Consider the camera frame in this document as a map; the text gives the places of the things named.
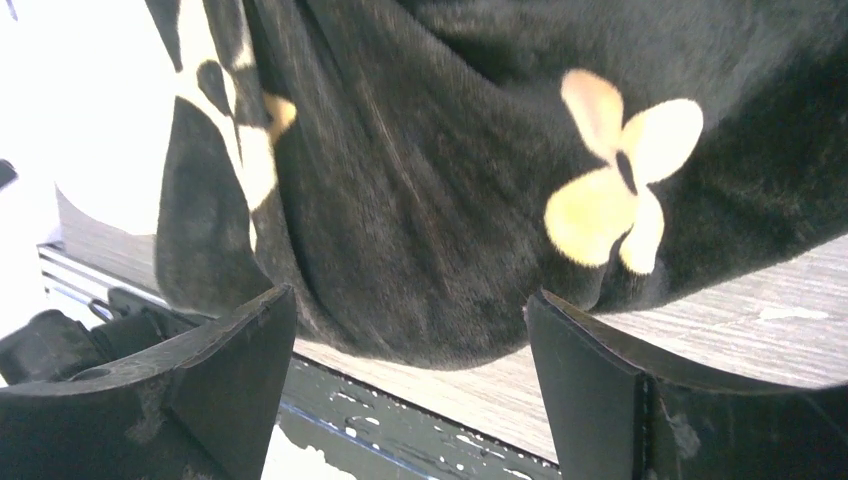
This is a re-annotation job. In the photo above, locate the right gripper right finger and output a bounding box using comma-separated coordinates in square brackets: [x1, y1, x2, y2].
[524, 290, 847, 480]

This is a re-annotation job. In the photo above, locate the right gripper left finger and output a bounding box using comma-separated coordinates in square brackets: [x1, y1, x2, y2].
[1, 287, 297, 479]

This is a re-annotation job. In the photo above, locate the black floral pillowcase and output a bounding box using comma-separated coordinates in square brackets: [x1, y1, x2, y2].
[147, 1, 847, 370]

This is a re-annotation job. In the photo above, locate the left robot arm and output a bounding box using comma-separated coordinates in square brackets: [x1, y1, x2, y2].
[1, 288, 209, 385]

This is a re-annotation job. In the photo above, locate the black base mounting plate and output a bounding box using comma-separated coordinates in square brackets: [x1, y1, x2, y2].
[277, 354, 561, 480]

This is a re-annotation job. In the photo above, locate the aluminium rail frame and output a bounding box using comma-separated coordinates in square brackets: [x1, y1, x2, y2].
[37, 244, 167, 307]

